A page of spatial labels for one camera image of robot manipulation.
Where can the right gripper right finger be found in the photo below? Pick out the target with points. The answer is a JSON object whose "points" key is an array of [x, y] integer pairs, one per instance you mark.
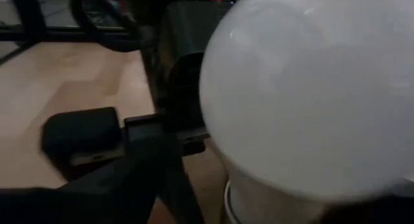
{"points": [[388, 211]]}

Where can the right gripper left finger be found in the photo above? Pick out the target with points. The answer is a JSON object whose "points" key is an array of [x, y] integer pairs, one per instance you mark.
{"points": [[123, 191]]}

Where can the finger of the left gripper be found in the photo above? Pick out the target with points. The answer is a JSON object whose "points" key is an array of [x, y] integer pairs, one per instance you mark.
{"points": [[184, 191]]}

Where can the white lightbulb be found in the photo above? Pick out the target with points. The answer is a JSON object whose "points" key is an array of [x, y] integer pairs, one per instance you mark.
{"points": [[307, 88]]}

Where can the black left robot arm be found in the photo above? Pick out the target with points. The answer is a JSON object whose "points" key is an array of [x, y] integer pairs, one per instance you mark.
{"points": [[155, 0]]}

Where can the black aluminium table frame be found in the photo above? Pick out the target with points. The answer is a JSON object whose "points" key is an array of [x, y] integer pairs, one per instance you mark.
{"points": [[19, 34]]}

